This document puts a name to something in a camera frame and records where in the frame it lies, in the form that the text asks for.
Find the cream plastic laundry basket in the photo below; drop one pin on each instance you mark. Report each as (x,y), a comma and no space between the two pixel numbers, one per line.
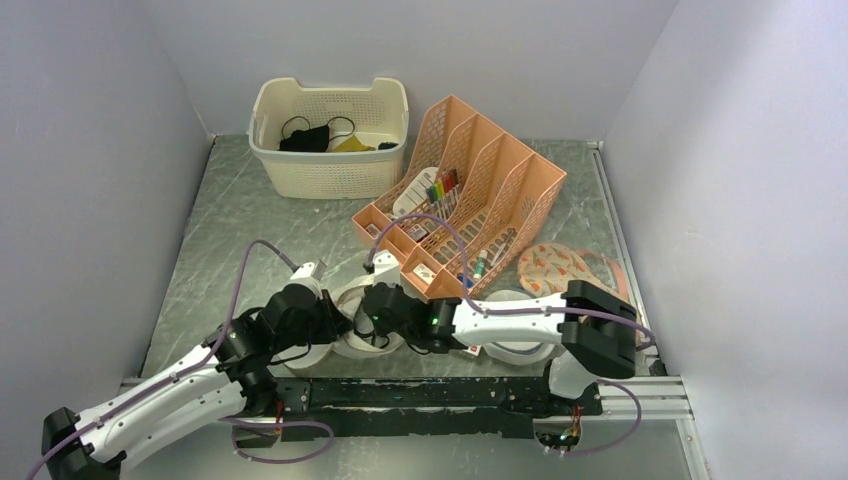
(380,112)

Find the yellow cloth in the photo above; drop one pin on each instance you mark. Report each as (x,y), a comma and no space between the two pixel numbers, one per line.
(350,145)

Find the white mesh laundry bag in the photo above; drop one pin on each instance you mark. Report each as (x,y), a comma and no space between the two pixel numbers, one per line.
(361,342)

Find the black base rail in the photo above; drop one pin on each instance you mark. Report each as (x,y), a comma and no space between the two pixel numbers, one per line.
(352,407)

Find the white red card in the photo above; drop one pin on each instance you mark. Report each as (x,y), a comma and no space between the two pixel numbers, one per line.
(472,351)

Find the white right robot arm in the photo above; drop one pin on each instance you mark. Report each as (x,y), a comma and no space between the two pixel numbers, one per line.
(596,330)

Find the peach plastic desk organizer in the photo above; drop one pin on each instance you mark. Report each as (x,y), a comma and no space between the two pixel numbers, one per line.
(499,194)

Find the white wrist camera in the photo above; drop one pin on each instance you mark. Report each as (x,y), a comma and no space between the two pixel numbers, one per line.
(385,268)
(309,274)

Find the black face mask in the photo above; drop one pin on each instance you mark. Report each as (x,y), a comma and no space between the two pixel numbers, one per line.
(312,139)

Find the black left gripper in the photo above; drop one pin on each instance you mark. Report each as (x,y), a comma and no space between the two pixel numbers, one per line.
(333,322)

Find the orange patterned fabric bag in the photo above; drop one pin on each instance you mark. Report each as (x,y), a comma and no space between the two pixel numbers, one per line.
(547,268)

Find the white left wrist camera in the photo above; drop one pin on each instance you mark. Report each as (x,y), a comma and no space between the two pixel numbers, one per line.
(309,274)

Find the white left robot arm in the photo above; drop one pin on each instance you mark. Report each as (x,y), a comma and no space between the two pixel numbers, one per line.
(230,369)

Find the green white glue stick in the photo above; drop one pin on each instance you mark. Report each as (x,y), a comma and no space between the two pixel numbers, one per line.
(480,264)

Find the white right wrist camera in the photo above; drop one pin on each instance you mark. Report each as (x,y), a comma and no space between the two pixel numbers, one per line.
(385,268)

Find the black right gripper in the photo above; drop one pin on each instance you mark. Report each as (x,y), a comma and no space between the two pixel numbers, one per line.
(379,329)

